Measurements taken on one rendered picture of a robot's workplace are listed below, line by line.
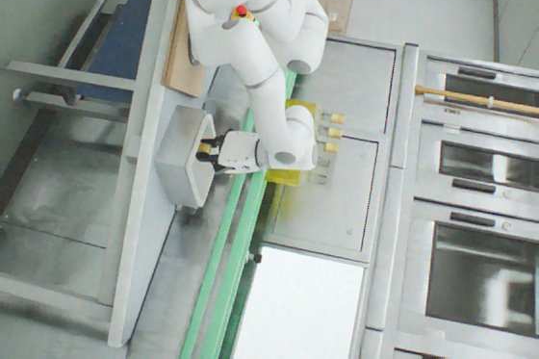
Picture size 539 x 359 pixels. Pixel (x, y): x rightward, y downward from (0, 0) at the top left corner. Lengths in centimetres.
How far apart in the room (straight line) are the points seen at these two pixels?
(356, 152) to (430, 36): 484
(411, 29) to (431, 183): 484
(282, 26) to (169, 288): 72
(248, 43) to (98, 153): 102
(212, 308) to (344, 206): 56
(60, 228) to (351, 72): 119
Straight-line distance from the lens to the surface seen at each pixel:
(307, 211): 167
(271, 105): 107
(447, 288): 170
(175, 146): 127
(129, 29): 186
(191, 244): 145
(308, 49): 124
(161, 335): 139
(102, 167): 188
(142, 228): 129
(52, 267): 178
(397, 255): 167
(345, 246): 163
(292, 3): 120
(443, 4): 702
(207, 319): 140
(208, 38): 105
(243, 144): 127
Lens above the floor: 119
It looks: 8 degrees down
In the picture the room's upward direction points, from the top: 101 degrees clockwise
